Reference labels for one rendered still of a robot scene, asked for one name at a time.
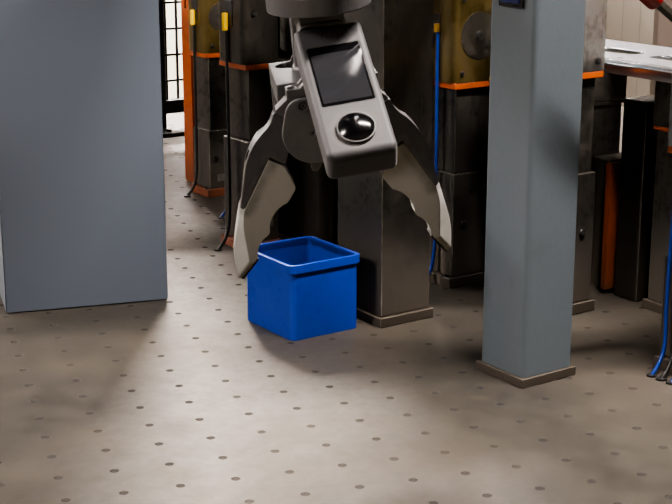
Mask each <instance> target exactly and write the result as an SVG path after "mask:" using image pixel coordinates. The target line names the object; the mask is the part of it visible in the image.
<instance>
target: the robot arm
mask: <svg viewBox="0 0 672 504"><path fill-rule="evenodd" d="M265 1H266V10H267V12H268V13H269V14H271V15H274V16H278V17H284V18H289V22H290V32H291V42H292V52H293V55H291V60H289V61H284V62H276V63H268V65H269V74H270V83H271V92H272V101H273V110H272V112H271V116H270V118H269V120H268V122H267V124H266V125H265V126H264V127H262V128H261V129H259V130H258V131H257V132H256V134H255V135H254V137H253V138H252V140H251V142H250V144H249V147H248V150H247V153H246V156H245V161H244V170H243V181H242V192H241V198H240V201H239V204H238V210H237V218H236V225H235V234H234V259H235V264H236V269H237V274H238V277H240V278H242V279H244V278H245V277H246V276H247V274H248V273H249V272H250V271H251V270H252V268H253V267H254V266H255V265H256V263H257V262H258V260H259V258H258V249H259V246H260V244H261V242H262V241H263V240H264V239H265V238H266V237H267V236H268V235H269V234H270V224H271V220H272V218H273V216H274V214H275V213H276V211H277V210H278V209H279V208H280V207H282V206H283V205H285V204H287V203H288V202H289V200H290V198H291V197H292V195H293V193H294V191H295V188H296V187H295V184H294V180H293V178H292V176H291V174H290V172H289V170H288V168H287V166H286V161H287V157H288V153H290V154H291V155H292V156H293V157H294V158H296V159H298V160H300V161H303V162H307V163H310V166H311V169H312V170H313V171H318V170H319V169H320V167H321V165H322V163H323V162H324V166H325V169H326V173H327V175H328V177H329V178H331V179H338V178H343V177H349V176H355V175H360V174H366V173H371V172H377V171H380V173H381V175H382V177H383V179H384V180H385V181H386V182H387V183H388V185H389V186H390V187H391V188H392V189H394V190H397V191H400V192H402V193H404V194H405V195H406V196H407V197H408V198H409V199H410V202H411V206H412V208H413V210H414V212H415V214H416V215H417V216H419V217H421V218H422V219H424V220H425V221H426V223H427V226H428V228H427V230H428V232H429V234H430V236H431V237H432V239H433V240H434V241H435V242H436V243H437V244H438V245H439V246H440V247H441V248H442V249H443V250H444V251H445V252H447V251H448V250H449V249H450V248H451V224H450V218H449V214H448V210H447V207H446V203H445V200H444V197H443V194H442V190H441V187H440V184H439V180H438V177H437V174H436V171H435V167H434V164H433V161H432V158H431V155H430V152H429V149H428V146H427V143H426V141H425V139H424V137H423V135H422V134H421V132H420V131H419V129H418V127H417V126H416V124H415V123H414V122H413V121H412V119H411V118H410V117H409V116H408V115H407V114H406V113H404V112H402V111H400V110H399V109H397V108H396V107H395V106H394V105H393V103H392V101H391V100H390V98H389V96H387V95H386V93H385V92H384V91H382V90H381V89H380V86H379V83H378V72H377V71H376V70H375V68H374V67H373V63H372V60H371V57H370V54H369V50H368V47H367V44H366V40H365V37H364V34H363V31H362V27H361V25H360V23H358V22H351V23H346V20H345V18H344V14H345V13H349V12H353V11H356V10H359V9H362V8H364V7H366V6H367V5H369V4H370V3H371V0H265ZM288 67H291V68H288Z"/></svg>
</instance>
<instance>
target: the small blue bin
mask: <svg viewBox="0 0 672 504"><path fill-rule="evenodd" d="M258 258H259V260H258V262H257V263H256V265H255V266H254V267H253V268H252V270H251V271H250V272H249V273H248V274H247V293H248V320H249V321H251V322H253V323H255V324H257V325H259V326H261V327H263V328H265V329H267V330H269V331H271V332H273V333H275V334H277V335H279V336H282V337H284V338H286V339H288V340H290V341H298V340H303V339H307V338H312V337H317V336H321V335H326V334H331V333H335V332H340V331H345V330H349V329H354V328H356V303H357V263H359V262H360V254H359V253H358V252H355V251H352V250H350V249H347V248H344V247H342V246H339V245H336V244H333V243H331V242H328V241H325V240H323V239H320V238H317V237H314V236H303V237H297V238H291V239H285V240H279V241H273V242H267V243H261V244H260V246H259V249H258Z"/></svg>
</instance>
